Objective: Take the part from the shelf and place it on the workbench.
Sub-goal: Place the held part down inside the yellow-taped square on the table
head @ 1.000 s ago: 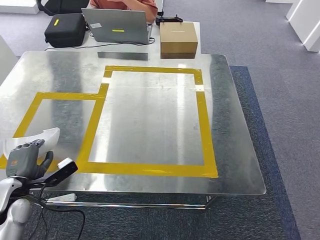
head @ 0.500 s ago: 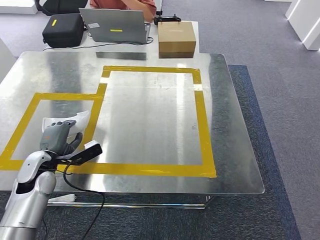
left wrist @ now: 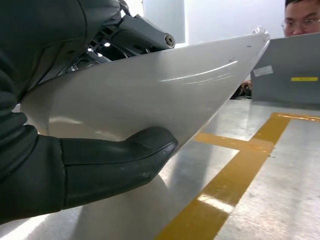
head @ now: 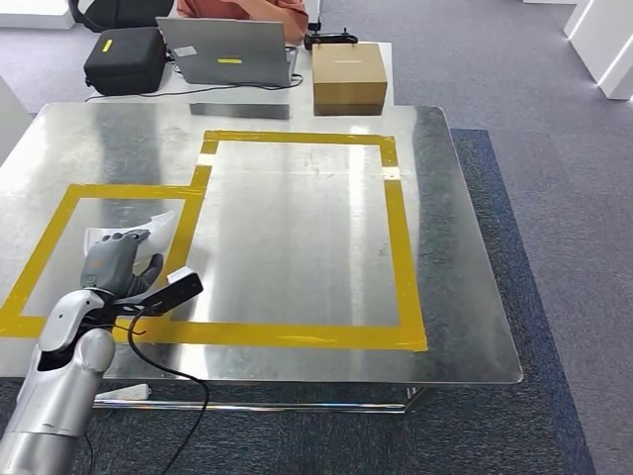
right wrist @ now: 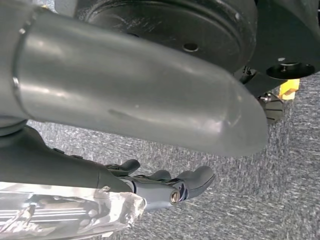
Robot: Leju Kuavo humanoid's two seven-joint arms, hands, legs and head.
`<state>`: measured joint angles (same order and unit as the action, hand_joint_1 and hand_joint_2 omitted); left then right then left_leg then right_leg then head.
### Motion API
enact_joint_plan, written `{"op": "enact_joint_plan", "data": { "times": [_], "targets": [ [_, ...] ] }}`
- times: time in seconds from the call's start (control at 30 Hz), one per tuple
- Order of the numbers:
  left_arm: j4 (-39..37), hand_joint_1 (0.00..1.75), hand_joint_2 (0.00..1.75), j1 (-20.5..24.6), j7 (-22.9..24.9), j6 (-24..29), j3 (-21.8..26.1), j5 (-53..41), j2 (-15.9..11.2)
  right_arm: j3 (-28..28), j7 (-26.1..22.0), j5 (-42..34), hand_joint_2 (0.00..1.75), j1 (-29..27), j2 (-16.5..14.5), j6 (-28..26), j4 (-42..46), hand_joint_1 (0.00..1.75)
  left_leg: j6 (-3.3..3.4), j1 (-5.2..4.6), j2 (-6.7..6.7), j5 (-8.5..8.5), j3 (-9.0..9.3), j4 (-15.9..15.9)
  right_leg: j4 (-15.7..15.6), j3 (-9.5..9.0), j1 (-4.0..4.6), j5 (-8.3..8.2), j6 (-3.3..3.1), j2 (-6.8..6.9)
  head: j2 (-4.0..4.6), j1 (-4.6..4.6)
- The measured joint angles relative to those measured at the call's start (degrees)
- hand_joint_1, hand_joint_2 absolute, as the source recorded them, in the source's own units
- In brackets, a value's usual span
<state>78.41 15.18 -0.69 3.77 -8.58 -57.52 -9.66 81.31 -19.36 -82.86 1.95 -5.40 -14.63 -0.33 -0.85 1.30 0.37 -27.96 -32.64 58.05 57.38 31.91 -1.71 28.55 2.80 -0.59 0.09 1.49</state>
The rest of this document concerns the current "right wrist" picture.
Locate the yellow floor tape square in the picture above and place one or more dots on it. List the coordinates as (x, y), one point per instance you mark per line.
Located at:
(288, 89)

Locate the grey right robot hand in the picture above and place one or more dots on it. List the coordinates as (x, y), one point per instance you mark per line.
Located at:
(149, 92)

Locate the clear plastic wrap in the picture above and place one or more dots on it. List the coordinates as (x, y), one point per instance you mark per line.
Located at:
(75, 212)

